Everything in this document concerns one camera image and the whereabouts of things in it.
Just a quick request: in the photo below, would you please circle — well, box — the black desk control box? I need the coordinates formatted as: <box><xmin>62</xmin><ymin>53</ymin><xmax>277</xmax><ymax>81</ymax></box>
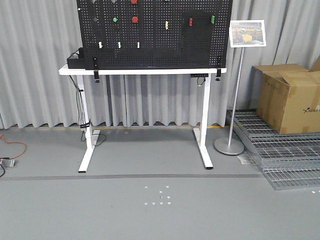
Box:
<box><xmin>190</xmin><ymin>73</ymin><xmax>209</xmax><ymax>78</ymax></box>

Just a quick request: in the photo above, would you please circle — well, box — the black mounting clamp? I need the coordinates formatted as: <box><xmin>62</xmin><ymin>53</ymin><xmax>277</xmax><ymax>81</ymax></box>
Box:
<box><xmin>215</xmin><ymin>63</ymin><xmax>222</xmax><ymax>82</ymax></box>
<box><xmin>92</xmin><ymin>57</ymin><xmax>100</xmax><ymax>84</ymax></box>

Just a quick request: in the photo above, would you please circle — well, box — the black tray box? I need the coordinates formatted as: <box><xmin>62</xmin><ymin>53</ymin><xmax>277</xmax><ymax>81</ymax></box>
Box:
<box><xmin>66</xmin><ymin>47</ymin><xmax>86</xmax><ymax>69</ymax></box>

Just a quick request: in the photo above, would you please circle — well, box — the black perforated pegboard panel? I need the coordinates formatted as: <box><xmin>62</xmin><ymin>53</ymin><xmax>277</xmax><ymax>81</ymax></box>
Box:
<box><xmin>77</xmin><ymin>0</ymin><xmax>233</xmax><ymax>70</ymax></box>

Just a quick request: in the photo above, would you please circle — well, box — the brown cardboard box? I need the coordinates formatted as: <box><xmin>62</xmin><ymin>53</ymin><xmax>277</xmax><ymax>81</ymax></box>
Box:
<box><xmin>253</xmin><ymin>59</ymin><xmax>320</xmax><ymax>134</ymax></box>

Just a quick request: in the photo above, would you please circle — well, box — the framed photo sign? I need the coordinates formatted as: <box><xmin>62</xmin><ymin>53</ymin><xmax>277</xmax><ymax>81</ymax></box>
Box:
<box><xmin>229</xmin><ymin>19</ymin><xmax>267</xmax><ymax>48</ymax></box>

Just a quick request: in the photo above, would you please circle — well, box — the orange extension cable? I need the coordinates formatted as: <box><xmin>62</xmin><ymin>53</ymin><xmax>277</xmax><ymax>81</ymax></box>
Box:
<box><xmin>0</xmin><ymin>133</ymin><xmax>28</xmax><ymax>160</ymax></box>

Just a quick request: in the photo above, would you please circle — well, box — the metal floor grating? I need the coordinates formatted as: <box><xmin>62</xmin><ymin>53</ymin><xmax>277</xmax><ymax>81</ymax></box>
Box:
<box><xmin>233</xmin><ymin>109</ymin><xmax>320</xmax><ymax>190</ymax></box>

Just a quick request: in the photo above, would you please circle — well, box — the left black mounting clamp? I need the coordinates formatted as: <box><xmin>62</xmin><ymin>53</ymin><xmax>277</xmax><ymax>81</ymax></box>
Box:
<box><xmin>92</xmin><ymin>57</ymin><xmax>100</xmax><ymax>84</ymax></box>

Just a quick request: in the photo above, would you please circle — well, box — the lower red mushroom button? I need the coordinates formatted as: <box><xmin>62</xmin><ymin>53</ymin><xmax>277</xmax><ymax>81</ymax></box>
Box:
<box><xmin>131</xmin><ymin>16</ymin><xmax>139</xmax><ymax>23</ymax></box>

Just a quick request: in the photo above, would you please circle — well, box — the desk cable bundle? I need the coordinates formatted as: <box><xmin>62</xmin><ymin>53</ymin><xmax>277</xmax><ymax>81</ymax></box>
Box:
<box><xmin>69</xmin><ymin>75</ymin><xmax>107</xmax><ymax>147</ymax></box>

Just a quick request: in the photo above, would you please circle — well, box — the grey pleated curtain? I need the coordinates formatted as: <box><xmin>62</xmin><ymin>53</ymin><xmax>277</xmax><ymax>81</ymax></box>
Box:
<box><xmin>0</xmin><ymin>0</ymin><xmax>320</xmax><ymax>129</ymax></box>

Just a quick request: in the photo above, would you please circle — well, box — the right black mounting clamp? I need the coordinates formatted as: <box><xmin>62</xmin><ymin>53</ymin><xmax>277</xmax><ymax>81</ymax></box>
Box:
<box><xmin>215</xmin><ymin>63</ymin><xmax>222</xmax><ymax>82</ymax></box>

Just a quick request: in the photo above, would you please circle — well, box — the silver sign stand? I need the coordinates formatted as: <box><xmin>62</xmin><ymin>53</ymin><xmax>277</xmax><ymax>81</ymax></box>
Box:
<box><xmin>213</xmin><ymin>47</ymin><xmax>245</xmax><ymax>156</ymax></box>

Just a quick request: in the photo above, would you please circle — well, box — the white standing desk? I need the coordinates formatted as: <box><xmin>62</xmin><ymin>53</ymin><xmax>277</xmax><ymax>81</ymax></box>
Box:
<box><xmin>58</xmin><ymin>64</ymin><xmax>227</xmax><ymax>170</ymax></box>

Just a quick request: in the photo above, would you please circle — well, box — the grey floor power box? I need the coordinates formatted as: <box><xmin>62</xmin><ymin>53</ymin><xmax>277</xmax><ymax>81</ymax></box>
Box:
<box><xmin>0</xmin><ymin>158</ymin><xmax>15</xmax><ymax>169</ymax></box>

